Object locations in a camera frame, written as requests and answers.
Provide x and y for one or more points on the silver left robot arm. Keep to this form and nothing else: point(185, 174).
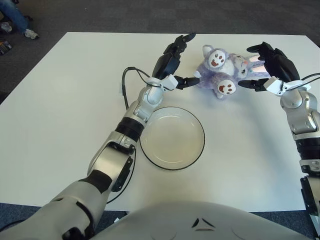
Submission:
point(110, 160)

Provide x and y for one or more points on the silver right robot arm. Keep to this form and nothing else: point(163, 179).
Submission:
point(300, 112)

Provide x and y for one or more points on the silver robot torso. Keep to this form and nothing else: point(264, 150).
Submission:
point(175, 225)

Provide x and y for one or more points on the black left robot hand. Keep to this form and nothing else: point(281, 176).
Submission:
point(165, 62)

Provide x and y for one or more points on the white plate with black rim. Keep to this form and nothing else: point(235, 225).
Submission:
point(175, 140)

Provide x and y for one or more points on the white sneaker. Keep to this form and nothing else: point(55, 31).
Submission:
point(31, 33)
point(5, 27)

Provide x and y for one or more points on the dark object at left edge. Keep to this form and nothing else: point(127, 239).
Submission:
point(5, 47)

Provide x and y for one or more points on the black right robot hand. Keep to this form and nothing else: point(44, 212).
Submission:
point(280, 65)

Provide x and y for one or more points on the purple plush bunny doll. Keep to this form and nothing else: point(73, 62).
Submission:
point(225, 67)

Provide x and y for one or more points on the person's leg in jeans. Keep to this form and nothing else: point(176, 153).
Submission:
point(17, 17)

